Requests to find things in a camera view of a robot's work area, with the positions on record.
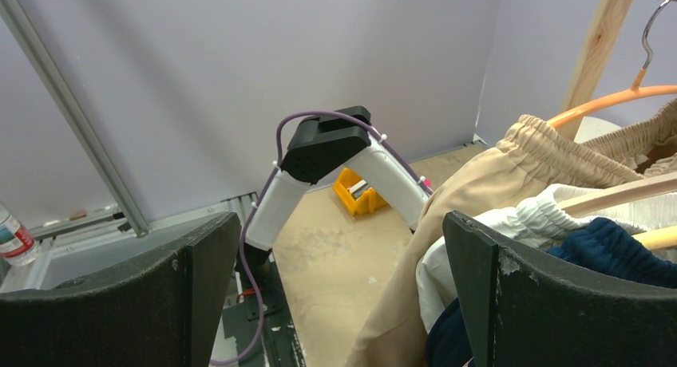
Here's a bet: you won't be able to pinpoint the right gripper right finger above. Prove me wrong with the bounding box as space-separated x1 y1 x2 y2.
442 211 677 367

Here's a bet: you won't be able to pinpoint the orange hanger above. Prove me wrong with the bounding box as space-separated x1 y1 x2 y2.
557 0 676 120

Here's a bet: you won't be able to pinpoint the navy shorts on hanger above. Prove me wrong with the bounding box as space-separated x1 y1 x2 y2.
426 217 677 367

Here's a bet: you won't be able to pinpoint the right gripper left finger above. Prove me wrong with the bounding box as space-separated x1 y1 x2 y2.
1 213 241 366

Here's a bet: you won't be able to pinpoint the white shorts on hanger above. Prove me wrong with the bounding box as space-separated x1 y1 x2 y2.
416 183 676 333

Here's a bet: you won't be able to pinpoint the yellow plastic bin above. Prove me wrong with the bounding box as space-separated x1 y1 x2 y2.
332 168 388 216

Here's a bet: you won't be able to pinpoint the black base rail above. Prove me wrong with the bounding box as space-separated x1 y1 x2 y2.
212 256 307 366

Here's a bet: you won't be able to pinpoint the wooden clothes rack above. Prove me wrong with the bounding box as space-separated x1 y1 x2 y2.
548 0 676 140

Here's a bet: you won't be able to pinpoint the beige shorts on hanger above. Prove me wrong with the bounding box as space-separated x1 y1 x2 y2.
346 97 677 367

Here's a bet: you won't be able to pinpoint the plastic water bottle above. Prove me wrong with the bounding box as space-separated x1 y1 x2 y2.
1 204 41 266

